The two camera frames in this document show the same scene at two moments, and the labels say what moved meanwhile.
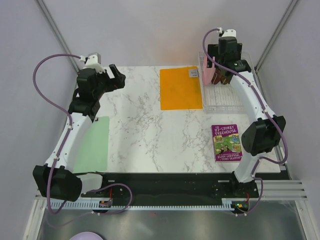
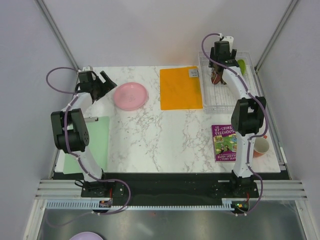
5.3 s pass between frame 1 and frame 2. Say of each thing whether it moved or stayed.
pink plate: moved
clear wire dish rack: stayed
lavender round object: stayed
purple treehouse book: stayed
